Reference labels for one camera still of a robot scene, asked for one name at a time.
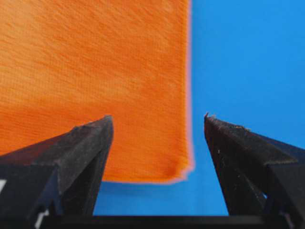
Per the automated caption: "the blue table cloth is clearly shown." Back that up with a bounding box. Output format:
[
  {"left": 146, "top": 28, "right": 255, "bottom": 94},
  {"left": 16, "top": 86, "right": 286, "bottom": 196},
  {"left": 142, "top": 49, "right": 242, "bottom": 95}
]
[{"left": 94, "top": 0, "right": 305, "bottom": 215}]

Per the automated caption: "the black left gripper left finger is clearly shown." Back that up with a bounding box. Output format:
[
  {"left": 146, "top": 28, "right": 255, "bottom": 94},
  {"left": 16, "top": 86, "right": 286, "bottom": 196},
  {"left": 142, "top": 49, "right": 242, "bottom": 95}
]
[{"left": 0, "top": 115, "right": 113, "bottom": 229}]

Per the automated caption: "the orange towel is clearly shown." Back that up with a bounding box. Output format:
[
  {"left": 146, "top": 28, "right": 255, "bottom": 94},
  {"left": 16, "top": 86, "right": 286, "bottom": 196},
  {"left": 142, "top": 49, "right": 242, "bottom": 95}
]
[{"left": 0, "top": 0, "right": 194, "bottom": 184}]

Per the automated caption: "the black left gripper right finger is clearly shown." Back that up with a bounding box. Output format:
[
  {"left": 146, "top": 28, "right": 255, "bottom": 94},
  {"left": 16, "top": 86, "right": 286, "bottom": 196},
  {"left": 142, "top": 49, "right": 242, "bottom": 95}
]
[{"left": 204, "top": 115, "right": 305, "bottom": 229}]

